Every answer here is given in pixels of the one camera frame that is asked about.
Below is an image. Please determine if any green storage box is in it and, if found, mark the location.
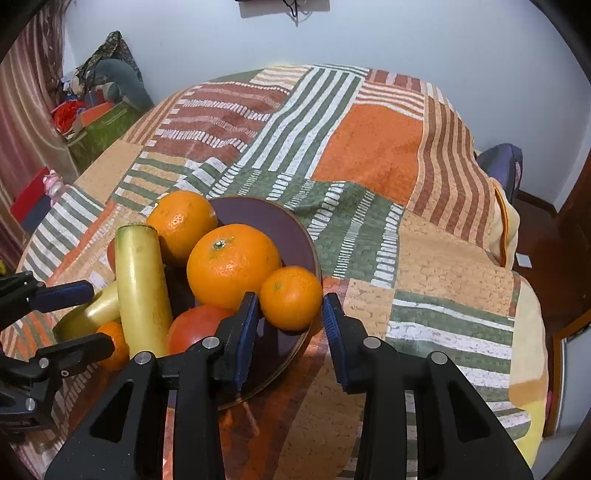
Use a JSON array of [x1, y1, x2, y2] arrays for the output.
[[67, 100, 144, 174]]

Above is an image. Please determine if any pink plush toy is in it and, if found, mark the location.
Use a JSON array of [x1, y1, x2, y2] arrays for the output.
[[43, 169, 70, 206]]

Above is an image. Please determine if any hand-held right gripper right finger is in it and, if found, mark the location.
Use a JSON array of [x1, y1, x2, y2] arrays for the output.
[[322, 293, 534, 480]]

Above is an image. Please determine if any pale yellow sugarcane piece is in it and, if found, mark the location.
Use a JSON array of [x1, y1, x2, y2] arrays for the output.
[[52, 281, 122, 344], [115, 223, 174, 358]]

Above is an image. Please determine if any striped patchwork blanket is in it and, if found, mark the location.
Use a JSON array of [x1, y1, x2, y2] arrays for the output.
[[0, 64, 529, 480]]

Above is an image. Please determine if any red plastic bag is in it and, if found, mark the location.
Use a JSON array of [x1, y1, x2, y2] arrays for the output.
[[51, 100, 86, 133]]

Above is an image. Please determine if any red box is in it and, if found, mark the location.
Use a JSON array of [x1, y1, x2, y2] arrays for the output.
[[10, 167, 49, 223]]

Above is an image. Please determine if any purple plate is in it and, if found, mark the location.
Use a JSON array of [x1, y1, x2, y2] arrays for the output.
[[164, 196, 322, 411]]

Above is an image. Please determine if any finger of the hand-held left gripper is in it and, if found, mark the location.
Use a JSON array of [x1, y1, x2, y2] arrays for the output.
[[0, 271, 95, 330], [0, 333, 115, 432]]

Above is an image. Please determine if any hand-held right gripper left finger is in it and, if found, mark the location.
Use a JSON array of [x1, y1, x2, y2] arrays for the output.
[[45, 292, 259, 480]]

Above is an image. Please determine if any large orange with sticker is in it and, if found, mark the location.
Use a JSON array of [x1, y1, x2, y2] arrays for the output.
[[187, 224, 283, 310]]

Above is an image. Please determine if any pale yellow fleece blanket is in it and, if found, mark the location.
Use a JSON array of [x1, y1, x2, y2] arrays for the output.
[[489, 180, 551, 467]]

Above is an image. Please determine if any small tangerine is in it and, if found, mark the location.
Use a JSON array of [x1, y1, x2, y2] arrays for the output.
[[259, 266, 323, 332], [96, 322, 130, 373]]

